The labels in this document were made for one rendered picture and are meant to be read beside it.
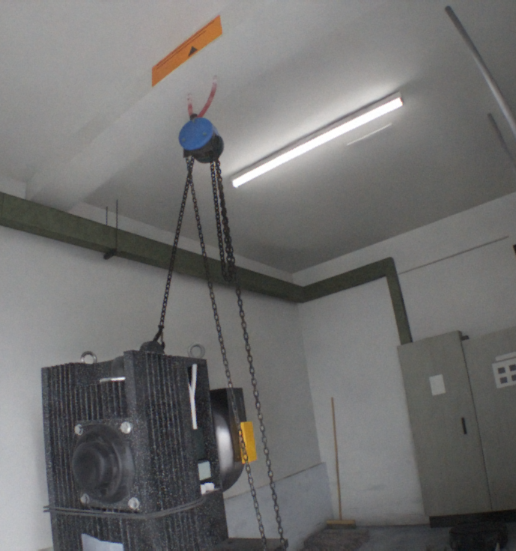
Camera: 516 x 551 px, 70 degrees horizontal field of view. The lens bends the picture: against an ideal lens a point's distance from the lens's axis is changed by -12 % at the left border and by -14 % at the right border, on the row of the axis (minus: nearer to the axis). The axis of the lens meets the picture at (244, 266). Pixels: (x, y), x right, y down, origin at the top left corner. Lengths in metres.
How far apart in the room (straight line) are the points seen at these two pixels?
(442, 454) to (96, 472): 3.21
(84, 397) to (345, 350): 3.37
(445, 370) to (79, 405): 3.14
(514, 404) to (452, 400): 0.54
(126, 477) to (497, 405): 3.17
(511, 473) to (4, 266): 4.04
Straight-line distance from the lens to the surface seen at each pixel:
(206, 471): 1.62
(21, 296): 2.55
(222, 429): 1.66
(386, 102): 2.44
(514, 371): 3.84
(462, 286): 4.17
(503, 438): 3.90
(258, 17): 1.68
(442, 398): 3.93
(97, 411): 1.43
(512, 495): 4.01
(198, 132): 1.65
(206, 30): 1.83
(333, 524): 4.54
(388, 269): 4.28
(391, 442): 4.35
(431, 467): 4.05
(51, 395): 1.65
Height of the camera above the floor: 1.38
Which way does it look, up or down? 20 degrees up
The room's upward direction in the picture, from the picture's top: 8 degrees counter-clockwise
